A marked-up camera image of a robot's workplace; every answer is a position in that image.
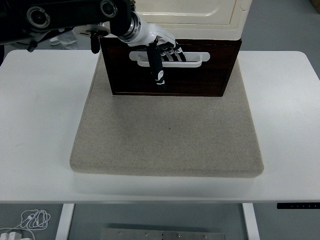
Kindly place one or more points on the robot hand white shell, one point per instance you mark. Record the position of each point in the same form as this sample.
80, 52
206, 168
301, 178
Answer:
150, 33

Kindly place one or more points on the dark wood drawer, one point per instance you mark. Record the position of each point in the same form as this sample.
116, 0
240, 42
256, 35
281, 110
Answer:
217, 57

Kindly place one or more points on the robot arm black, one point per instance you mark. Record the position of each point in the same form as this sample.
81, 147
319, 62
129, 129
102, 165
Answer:
62, 15

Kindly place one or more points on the cream cabinet door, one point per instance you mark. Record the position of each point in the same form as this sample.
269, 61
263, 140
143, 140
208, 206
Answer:
187, 10

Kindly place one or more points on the cream plastic cabinet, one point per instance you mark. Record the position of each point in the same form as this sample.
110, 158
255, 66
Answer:
212, 31

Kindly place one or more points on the person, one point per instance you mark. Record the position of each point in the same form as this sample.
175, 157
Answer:
67, 41

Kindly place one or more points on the grey fabric mat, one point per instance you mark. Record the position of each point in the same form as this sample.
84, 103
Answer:
170, 137

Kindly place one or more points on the tan cardboard box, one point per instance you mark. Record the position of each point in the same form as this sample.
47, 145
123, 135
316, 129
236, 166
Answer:
316, 5

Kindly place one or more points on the grey metal plate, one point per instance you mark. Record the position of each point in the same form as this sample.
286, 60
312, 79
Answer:
162, 235

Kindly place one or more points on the white table leg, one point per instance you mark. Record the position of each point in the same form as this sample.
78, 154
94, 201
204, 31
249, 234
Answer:
64, 222
250, 222

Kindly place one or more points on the black table control panel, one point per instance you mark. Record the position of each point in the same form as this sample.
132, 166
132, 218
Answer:
297, 206

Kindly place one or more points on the white power adapter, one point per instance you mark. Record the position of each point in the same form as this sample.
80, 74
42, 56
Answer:
12, 236

